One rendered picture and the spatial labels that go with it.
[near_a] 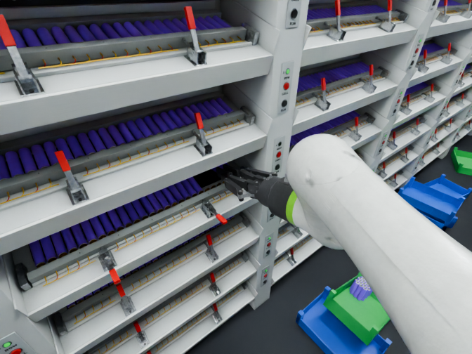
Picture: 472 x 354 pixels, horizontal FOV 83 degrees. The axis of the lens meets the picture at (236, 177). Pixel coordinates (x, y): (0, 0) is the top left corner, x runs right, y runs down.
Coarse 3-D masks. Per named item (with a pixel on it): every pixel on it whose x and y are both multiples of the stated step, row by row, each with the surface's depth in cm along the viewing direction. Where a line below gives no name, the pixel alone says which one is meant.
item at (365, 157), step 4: (360, 148) 126; (356, 152) 127; (360, 152) 127; (364, 152) 126; (360, 156) 126; (364, 156) 126; (368, 156) 125; (364, 160) 127; (368, 160) 126; (372, 160) 124; (368, 164) 126; (280, 220) 95; (280, 224) 98
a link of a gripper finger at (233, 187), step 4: (224, 180) 69; (228, 180) 69; (228, 184) 68; (232, 184) 66; (236, 184) 66; (228, 188) 69; (232, 188) 66; (236, 188) 64; (240, 188) 64; (232, 192) 67; (236, 192) 65; (240, 192) 62; (240, 200) 63
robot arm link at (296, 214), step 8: (288, 200) 53; (296, 200) 52; (288, 208) 53; (296, 208) 51; (288, 216) 53; (296, 216) 51; (304, 216) 49; (312, 216) 44; (296, 224) 53; (304, 224) 50; (312, 224) 46; (320, 224) 44; (312, 232) 49; (320, 232) 46; (328, 232) 45; (320, 240) 48; (328, 240) 46; (336, 240) 46; (336, 248) 47
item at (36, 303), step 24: (240, 168) 82; (192, 216) 71; (144, 240) 64; (168, 240) 65; (24, 264) 56; (96, 264) 59; (120, 264) 60; (24, 288) 52; (48, 288) 54; (72, 288) 55; (96, 288) 59; (24, 312) 49; (48, 312) 54
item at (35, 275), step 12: (204, 192) 74; (216, 192) 74; (180, 204) 70; (192, 204) 71; (156, 216) 66; (168, 216) 68; (132, 228) 63; (144, 228) 65; (108, 240) 60; (120, 240) 62; (72, 252) 57; (84, 252) 57; (96, 252) 59; (48, 264) 55; (60, 264) 55; (72, 264) 57; (36, 276) 53
